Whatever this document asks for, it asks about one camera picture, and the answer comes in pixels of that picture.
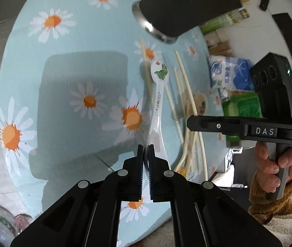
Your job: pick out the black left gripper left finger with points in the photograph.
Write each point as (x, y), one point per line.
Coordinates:
(88, 214)

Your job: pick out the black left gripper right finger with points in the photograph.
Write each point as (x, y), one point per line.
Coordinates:
(202, 214)

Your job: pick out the beige chopstick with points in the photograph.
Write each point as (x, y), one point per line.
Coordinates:
(178, 92)
(195, 113)
(147, 71)

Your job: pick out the white dinosaur spoon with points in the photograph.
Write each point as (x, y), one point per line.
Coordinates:
(160, 76)

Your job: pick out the beige capybara spoon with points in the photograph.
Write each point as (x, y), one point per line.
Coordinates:
(193, 159)

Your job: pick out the brown fuzzy right sleeve forearm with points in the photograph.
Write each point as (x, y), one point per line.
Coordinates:
(264, 210)

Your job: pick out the person's right hand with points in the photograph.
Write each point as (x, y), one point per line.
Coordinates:
(267, 169)

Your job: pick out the green sponge package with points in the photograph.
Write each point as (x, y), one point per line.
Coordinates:
(242, 104)

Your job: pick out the white blue salt bag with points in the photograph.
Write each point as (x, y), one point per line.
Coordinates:
(230, 75)

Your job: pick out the blue daisy tablecloth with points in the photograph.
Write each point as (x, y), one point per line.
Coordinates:
(73, 99)

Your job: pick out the black metal utensil cup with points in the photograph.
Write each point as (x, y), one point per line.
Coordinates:
(167, 20)

